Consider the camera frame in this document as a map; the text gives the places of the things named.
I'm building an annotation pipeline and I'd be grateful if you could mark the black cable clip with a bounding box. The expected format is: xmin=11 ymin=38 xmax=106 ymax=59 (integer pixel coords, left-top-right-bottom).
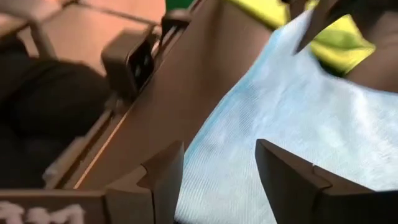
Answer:
xmin=160 ymin=8 xmax=192 ymax=40

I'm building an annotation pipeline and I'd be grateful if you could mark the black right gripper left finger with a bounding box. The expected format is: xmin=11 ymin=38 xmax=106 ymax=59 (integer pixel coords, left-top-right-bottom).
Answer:
xmin=105 ymin=140 xmax=185 ymax=224

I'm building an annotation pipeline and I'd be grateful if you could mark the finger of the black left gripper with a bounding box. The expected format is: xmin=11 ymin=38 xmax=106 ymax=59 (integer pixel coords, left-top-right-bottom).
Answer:
xmin=294 ymin=0 xmax=352 ymax=54

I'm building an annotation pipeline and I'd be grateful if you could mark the black table-level camera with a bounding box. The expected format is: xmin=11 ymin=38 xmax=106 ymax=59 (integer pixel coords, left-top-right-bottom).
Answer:
xmin=101 ymin=26 xmax=156 ymax=100

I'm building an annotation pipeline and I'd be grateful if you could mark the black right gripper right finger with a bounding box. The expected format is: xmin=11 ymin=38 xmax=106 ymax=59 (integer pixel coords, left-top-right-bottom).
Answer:
xmin=254 ymin=139 xmax=377 ymax=224

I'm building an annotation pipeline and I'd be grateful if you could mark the lime green microfiber towel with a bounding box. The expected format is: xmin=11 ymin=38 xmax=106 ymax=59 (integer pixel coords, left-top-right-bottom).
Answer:
xmin=228 ymin=0 xmax=377 ymax=75

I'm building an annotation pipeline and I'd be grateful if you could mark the bright blue microfiber towel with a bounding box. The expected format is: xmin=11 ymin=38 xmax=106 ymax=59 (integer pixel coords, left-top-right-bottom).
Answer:
xmin=174 ymin=9 xmax=398 ymax=224

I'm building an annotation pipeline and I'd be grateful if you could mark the black padded seat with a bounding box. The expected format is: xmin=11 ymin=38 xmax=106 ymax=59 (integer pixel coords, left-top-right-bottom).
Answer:
xmin=0 ymin=37 xmax=111 ymax=190

